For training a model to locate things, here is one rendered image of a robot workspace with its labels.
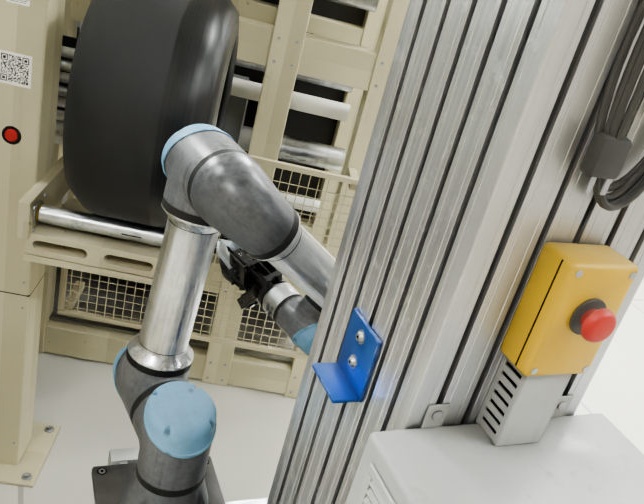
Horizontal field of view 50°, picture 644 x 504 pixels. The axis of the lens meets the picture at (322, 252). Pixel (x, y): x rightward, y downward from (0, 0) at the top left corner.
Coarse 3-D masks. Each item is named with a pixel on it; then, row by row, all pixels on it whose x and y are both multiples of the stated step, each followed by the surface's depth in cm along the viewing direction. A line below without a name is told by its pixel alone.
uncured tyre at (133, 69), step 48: (96, 0) 146; (144, 0) 145; (192, 0) 148; (96, 48) 140; (144, 48) 141; (192, 48) 143; (96, 96) 140; (144, 96) 141; (192, 96) 142; (96, 144) 143; (144, 144) 144; (96, 192) 152; (144, 192) 151
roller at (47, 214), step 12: (36, 216) 165; (48, 216) 165; (60, 216) 165; (72, 216) 166; (84, 216) 166; (96, 216) 167; (72, 228) 167; (84, 228) 167; (96, 228) 167; (108, 228) 167; (120, 228) 167; (132, 228) 168; (144, 228) 168; (156, 228) 169; (132, 240) 169; (144, 240) 169; (156, 240) 169
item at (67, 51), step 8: (64, 40) 205; (72, 40) 205; (64, 48) 195; (72, 48) 195; (64, 56) 196; (72, 56) 195; (64, 64) 195; (64, 72) 199; (64, 80) 198; (64, 88) 199; (64, 96) 200; (64, 104) 201; (56, 120) 205; (56, 128) 204; (56, 136) 205
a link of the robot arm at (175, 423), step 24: (168, 384) 114; (192, 384) 116; (144, 408) 113; (168, 408) 110; (192, 408) 111; (144, 432) 110; (168, 432) 107; (192, 432) 108; (144, 456) 111; (168, 456) 108; (192, 456) 109; (144, 480) 112; (168, 480) 110; (192, 480) 113
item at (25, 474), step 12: (36, 432) 223; (48, 432) 224; (36, 444) 218; (48, 444) 219; (24, 456) 213; (36, 456) 214; (0, 468) 207; (12, 468) 208; (24, 468) 209; (36, 468) 210; (0, 480) 203; (12, 480) 204; (24, 480) 205
